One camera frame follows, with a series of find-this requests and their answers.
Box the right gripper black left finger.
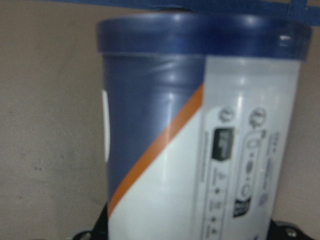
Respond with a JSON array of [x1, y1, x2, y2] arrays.
[[71, 202, 109, 240]]

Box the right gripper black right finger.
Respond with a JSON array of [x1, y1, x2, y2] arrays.
[[268, 219, 314, 240]]

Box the white blue tennis ball can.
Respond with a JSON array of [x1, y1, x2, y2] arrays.
[[96, 13, 312, 240]]

